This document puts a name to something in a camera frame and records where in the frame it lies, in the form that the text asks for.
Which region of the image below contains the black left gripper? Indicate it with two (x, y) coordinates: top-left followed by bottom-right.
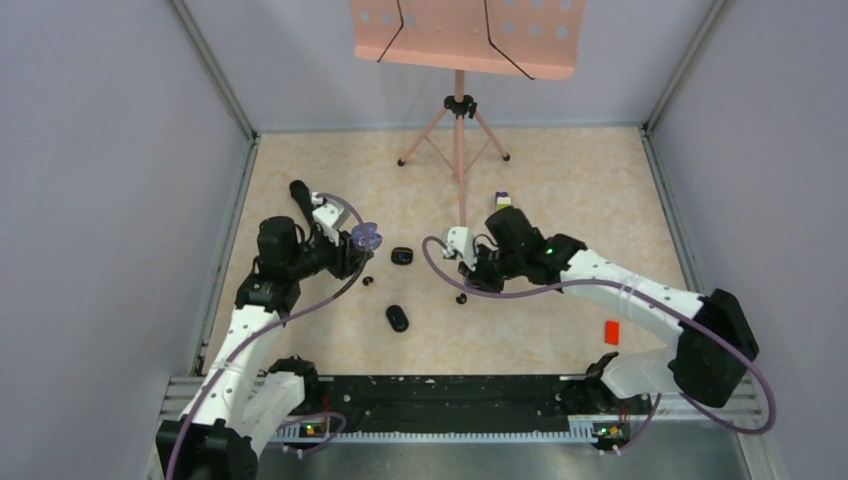
(288, 225), (373, 279)

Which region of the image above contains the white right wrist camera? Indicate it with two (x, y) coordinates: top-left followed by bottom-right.
(441, 226), (477, 271)

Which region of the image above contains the black earbud charging case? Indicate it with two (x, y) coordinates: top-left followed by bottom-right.
(390, 247), (414, 266)

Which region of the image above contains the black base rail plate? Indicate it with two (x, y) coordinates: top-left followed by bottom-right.
(296, 375), (621, 434)

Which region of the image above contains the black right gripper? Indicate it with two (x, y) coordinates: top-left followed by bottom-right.
(459, 241), (523, 297)

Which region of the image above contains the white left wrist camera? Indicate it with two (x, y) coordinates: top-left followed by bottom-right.
(310, 192), (350, 247)

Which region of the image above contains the grey blue oval case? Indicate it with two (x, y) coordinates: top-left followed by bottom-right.
(351, 222), (383, 252)

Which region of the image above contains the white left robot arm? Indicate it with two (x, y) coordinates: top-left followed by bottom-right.
(155, 213), (382, 479)

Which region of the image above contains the pink music stand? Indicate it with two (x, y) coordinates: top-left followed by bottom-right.
(349, 0), (586, 225)

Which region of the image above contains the purple white green toy block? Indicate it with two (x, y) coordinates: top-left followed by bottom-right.
(495, 191), (512, 210)

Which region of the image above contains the red rectangular block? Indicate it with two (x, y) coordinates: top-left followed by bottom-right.
(604, 320), (621, 346)

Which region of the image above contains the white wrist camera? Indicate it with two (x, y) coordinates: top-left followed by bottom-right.
(310, 192), (350, 247)
(441, 226), (477, 271)

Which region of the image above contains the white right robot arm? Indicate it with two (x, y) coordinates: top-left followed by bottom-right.
(446, 207), (759, 412)

